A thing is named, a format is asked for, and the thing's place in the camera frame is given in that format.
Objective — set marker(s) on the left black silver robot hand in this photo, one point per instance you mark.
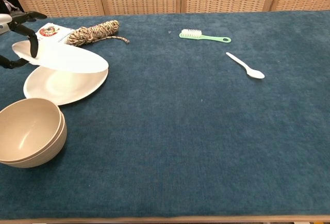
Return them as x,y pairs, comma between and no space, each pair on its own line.
23,29

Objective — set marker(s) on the white round plate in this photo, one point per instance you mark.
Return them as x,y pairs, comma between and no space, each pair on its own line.
64,87
69,58

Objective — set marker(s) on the beige bowl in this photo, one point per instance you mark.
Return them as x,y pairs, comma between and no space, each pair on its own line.
25,126
38,163

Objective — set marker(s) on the white sugar bag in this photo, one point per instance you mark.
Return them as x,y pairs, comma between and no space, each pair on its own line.
50,31

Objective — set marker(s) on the green scrubbing brush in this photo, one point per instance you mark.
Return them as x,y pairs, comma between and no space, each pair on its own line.
192,35

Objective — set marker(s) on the dark blue table cloth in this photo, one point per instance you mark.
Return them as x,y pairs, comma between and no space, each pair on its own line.
180,182

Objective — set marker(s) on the white plastic spoon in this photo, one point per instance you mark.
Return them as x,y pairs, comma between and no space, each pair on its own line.
254,73

